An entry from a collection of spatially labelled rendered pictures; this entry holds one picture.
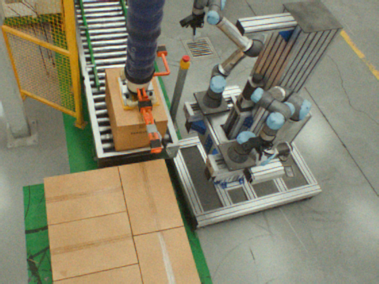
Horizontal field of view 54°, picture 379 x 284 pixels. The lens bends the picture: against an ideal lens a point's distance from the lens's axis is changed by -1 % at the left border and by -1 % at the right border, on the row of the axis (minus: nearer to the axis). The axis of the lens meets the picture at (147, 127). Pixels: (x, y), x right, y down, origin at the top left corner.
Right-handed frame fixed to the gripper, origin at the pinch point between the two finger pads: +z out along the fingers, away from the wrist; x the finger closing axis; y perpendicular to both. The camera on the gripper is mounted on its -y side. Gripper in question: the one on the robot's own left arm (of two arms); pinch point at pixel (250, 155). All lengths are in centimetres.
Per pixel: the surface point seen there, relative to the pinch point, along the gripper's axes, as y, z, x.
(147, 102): -33, 42, 80
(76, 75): -76, 73, 146
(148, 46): -31, 0, 94
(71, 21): -75, 14, 146
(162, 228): -39, 98, 3
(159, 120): -24, 57, 72
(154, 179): -32, 98, 43
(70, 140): -89, 152, 130
